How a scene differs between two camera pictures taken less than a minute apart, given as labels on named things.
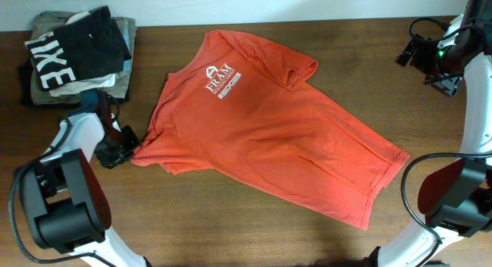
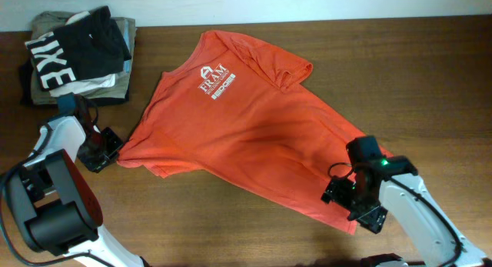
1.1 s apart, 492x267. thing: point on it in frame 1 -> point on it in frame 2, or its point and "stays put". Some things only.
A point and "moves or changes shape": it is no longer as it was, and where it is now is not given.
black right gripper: x=426 y=48 -> x=338 y=188
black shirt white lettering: x=89 y=46 stays put
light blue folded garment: x=127 y=64 stays put
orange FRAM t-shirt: x=232 y=108 moves or changes shape
